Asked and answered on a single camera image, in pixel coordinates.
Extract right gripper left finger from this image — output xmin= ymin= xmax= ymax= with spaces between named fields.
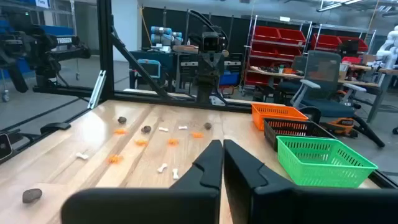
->
xmin=61 ymin=139 xmax=223 ymax=224

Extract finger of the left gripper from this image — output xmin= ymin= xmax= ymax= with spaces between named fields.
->
xmin=211 ymin=67 xmax=224 ymax=85
xmin=198 ymin=67 xmax=211 ymax=85

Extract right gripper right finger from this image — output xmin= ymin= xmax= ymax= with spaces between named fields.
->
xmin=223 ymin=139 xmax=398 ymax=224

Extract blue storage bin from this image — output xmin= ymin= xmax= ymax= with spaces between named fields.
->
xmin=219 ymin=72 xmax=240 ymax=86

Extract green plastic basket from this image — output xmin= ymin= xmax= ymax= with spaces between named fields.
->
xmin=275 ymin=135 xmax=379 ymax=189

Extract black desk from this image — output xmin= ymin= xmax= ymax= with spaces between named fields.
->
xmin=129 ymin=49 xmax=200 ymax=93

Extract blue-edged tablet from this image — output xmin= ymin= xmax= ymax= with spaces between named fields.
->
xmin=136 ymin=58 xmax=162 ymax=80

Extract orange plastic basket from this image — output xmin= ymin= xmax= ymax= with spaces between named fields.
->
xmin=251 ymin=103 xmax=309 ymax=131

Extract black plastic basket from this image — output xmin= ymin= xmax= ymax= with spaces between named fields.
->
xmin=263 ymin=117 xmax=337 ymax=152

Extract orange black power tool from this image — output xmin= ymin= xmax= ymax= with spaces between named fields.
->
xmin=320 ymin=117 xmax=358 ymax=138

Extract grey office chair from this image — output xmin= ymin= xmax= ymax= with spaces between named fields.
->
xmin=290 ymin=50 xmax=386 ymax=149

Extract ceiling light bar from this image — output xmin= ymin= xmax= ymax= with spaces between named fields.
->
xmin=316 ymin=0 xmax=363 ymax=12

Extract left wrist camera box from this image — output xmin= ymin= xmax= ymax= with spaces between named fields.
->
xmin=200 ymin=30 xmax=222 ymax=53

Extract white metal bracket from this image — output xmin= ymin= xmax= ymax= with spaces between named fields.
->
xmin=208 ymin=95 xmax=227 ymax=106
xmin=86 ymin=69 xmax=107 ymax=110

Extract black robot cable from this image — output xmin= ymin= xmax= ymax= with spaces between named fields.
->
xmin=187 ymin=9 xmax=229 ymax=43

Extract black diagonal frame brace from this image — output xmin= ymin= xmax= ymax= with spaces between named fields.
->
xmin=110 ymin=26 xmax=175 ymax=100

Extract black aluminium table frame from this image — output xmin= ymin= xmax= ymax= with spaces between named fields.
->
xmin=0 ymin=0 xmax=398 ymax=189

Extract black rounded frame bracket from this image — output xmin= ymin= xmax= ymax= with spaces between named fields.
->
xmin=39 ymin=121 xmax=72 ymax=135

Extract black table-level camera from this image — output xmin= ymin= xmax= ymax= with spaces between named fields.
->
xmin=0 ymin=132 xmax=14 ymax=161

